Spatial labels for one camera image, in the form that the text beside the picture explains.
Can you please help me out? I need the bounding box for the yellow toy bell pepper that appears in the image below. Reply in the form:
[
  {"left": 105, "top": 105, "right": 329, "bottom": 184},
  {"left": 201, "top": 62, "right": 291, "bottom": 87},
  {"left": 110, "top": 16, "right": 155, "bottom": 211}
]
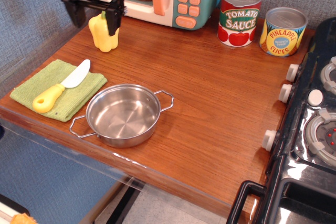
[{"left": 88, "top": 11, "right": 119, "bottom": 52}]

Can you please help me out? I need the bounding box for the stainless steel pot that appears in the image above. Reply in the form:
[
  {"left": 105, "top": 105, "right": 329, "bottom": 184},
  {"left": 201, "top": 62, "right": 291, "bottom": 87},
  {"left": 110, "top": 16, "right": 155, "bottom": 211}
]
[{"left": 69, "top": 84, "right": 174, "bottom": 148}]

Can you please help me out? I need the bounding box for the green folded cloth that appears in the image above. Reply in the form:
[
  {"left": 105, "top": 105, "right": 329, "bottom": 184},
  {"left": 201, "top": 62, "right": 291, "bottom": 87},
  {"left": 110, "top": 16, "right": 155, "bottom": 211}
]
[{"left": 10, "top": 59, "right": 107, "bottom": 122}]

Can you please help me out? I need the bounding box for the tomato sauce can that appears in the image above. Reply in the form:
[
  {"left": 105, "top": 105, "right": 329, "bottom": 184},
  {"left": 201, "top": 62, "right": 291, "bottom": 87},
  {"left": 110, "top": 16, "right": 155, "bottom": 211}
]
[{"left": 217, "top": 0, "right": 262, "bottom": 47}]

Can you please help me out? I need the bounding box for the pineapple slices can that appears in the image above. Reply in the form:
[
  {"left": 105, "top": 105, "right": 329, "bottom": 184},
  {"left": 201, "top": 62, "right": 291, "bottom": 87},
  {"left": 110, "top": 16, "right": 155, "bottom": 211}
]
[{"left": 259, "top": 7, "right": 308, "bottom": 57}]

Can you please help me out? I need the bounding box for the white stove knob top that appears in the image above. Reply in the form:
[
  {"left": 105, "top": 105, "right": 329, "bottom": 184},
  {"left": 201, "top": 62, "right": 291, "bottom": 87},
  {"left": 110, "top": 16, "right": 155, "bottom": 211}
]
[{"left": 286, "top": 64, "right": 300, "bottom": 82}]

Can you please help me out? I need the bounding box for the white stove knob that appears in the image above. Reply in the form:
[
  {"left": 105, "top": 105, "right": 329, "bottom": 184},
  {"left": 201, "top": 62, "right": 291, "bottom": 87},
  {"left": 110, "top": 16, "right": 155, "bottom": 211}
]
[
  {"left": 261, "top": 130, "right": 277, "bottom": 152},
  {"left": 278, "top": 84, "right": 292, "bottom": 103},
  {"left": 286, "top": 64, "right": 300, "bottom": 82}
]

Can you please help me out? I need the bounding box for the white stove knob middle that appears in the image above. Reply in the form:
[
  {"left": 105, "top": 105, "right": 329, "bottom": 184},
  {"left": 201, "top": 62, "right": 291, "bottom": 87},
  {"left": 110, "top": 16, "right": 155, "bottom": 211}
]
[{"left": 278, "top": 84, "right": 292, "bottom": 103}]

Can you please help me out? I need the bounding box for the white stove knob bottom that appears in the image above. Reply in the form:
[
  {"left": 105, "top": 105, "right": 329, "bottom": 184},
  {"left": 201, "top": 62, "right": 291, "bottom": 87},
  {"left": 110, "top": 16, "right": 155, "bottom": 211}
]
[{"left": 261, "top": 130, "right": 277, "bottom": 152}]

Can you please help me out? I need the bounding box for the orange object bottom left corner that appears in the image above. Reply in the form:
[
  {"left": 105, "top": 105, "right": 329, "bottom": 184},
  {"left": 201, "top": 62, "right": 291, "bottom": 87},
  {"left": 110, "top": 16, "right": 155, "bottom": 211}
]
[{"left": 10, "top": 213, "right": 37, "bottom": 224}]

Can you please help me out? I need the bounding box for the black toy stove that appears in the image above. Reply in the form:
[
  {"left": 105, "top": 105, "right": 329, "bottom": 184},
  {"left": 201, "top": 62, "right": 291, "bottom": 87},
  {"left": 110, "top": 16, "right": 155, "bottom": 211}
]
[{"left": 227, "top": 18, "right": 335, "bottom": 223}]

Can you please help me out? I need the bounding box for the yellow handled toy knife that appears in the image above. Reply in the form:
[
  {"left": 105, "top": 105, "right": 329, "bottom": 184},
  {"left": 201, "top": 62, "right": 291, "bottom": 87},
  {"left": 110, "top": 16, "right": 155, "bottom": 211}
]
[{"left": 32, "top": 59, "right": 91, "bottom": 113}]

